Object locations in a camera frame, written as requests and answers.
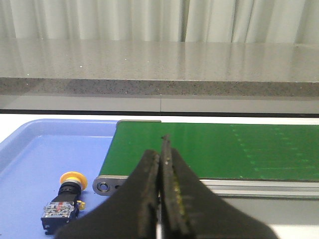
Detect green conveyor belt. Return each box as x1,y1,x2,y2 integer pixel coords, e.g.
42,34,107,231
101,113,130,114
100,121,319,181

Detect yellow mushroom push button switch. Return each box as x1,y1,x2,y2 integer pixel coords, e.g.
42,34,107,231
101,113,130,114
41,171,88,235

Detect white pleated curtain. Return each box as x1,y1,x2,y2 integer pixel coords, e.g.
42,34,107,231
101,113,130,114
0,0,319,44

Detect aluminium conveyor frame rail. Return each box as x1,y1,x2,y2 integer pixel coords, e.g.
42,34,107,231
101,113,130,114
92,175,319,199

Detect blue plastic tray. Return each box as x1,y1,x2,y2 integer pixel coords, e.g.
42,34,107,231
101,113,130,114
0,119,116,239

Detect grey stone counter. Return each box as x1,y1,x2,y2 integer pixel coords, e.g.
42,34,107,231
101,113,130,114
0,39,319,117

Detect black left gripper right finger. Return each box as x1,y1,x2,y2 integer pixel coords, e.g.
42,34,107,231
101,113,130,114
160,135,277,239

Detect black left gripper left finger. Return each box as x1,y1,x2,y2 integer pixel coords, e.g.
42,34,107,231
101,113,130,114
55,150,160,239

